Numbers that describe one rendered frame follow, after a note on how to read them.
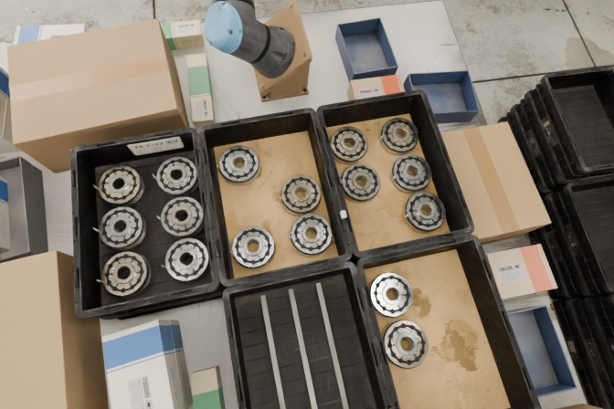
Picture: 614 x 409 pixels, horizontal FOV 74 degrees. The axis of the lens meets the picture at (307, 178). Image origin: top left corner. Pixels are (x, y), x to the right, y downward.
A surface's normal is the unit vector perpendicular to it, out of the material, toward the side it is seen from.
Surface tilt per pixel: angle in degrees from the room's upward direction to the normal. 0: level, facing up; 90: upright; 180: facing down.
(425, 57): 0
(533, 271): 0
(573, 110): 0
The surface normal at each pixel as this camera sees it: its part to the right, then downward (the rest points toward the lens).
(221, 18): -0.62, 0.01
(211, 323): 0.06, -0.35
